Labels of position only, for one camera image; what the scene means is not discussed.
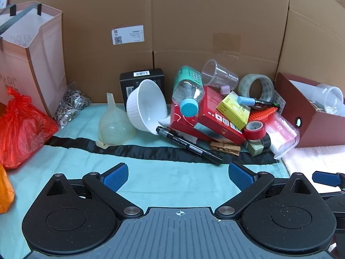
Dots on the white packet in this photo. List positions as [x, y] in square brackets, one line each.
[165, 121]

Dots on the small pink cap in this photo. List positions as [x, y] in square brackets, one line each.
[225, 89]

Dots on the olive small box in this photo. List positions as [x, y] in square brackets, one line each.
[255, 148]

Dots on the red tape roll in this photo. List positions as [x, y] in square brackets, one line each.
[252, 136]

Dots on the clear tape roll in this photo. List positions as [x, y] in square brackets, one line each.
[244, 86]

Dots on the pale pink towel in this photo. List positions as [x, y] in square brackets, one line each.
[318, 159]

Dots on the bag of metal rings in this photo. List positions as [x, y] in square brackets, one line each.
[71, 105]

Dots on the orange plastic bag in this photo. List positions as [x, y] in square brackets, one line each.
[5, 191]

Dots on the teal cloth with black stripe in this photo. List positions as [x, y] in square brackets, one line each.
[80, 167]

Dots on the white shipping label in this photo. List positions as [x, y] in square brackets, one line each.
[128, 35]

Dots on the large cardboard panel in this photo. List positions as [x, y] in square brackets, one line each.
[188, 19]

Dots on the black cardboard box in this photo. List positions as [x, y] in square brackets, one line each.
[156, 79]

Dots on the clear plastic cup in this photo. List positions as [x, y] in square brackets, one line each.
[218, 72]
[334, 97]

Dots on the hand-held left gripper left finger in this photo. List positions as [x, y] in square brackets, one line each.
[116, 176]

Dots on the yellow-green small box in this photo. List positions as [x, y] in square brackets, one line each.
[231, 110]

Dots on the red box with white swirl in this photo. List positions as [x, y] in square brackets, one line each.
[183, 118]

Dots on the red plastic bag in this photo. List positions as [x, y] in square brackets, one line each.
[21, 129]

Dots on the pink paper bag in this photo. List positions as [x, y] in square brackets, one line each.
[45, 59]

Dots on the translucent plastic funnel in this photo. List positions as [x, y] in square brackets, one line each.
[116, 129]

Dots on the clear zip bag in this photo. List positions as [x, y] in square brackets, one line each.
[283, 137]

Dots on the brown-red cardboard box container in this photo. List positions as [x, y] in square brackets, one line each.
[318, 129]

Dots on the red box with barcode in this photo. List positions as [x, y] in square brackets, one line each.
[213, 105]

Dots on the black marker pen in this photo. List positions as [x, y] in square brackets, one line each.
[188, 145]

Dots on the black tape roll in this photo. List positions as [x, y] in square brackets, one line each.
[266, 141]

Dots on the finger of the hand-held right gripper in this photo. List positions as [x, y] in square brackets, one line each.
[326, 178]

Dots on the plastic bottle with green label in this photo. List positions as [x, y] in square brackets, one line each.
[188, 86]

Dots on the white ceramic bowl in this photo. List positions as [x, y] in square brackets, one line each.
[148, 105]

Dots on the black marker with blue cap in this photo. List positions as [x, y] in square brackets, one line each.
[245, 100]

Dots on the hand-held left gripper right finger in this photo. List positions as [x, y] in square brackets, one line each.
[241, 176]

